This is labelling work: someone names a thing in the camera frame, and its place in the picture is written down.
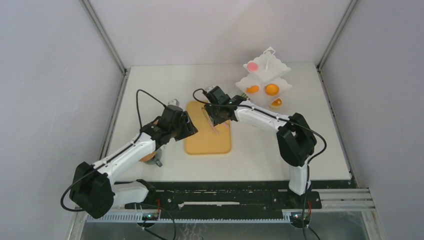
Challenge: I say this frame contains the left black camera cable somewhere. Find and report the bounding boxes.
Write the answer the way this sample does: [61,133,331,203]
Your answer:
[59,89,168,213]

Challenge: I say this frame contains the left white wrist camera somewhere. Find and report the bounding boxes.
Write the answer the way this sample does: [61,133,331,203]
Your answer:
[167,98,180,107]

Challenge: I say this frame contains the grey mug with rattan lid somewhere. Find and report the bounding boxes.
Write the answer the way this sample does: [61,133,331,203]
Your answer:
[139,149,163,167]

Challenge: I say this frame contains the orange round tart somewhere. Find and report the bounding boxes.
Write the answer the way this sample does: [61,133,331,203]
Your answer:
[264,83,280,96]

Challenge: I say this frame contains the orange glazed donut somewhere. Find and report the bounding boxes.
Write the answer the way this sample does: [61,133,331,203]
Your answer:
[270,98,283,108]

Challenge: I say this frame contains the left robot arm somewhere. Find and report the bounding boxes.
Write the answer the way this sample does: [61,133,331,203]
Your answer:
[64,104,198,219]

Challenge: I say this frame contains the white three tier stand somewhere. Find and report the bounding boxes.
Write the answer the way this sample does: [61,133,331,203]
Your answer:
[235,46,293,109]

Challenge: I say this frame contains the right black camera cable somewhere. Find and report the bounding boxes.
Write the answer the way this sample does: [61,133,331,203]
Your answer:
[192,88,328,240]

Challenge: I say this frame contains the small orange pastry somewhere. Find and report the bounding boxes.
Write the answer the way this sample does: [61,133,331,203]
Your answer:
[246,85,260,94]

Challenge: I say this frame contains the black camera cable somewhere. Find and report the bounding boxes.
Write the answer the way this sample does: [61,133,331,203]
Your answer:
[192,88,328,240]
[59,89,168,213]

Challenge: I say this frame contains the yellow serving tray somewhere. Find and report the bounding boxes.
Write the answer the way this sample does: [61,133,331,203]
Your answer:
[184,101,232,155]

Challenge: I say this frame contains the pink handled metal tongs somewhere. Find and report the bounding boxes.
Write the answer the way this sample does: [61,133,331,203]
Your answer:
[201,107,220,136]

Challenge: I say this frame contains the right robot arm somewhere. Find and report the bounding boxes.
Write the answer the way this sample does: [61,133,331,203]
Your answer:
[202,86,317,208]

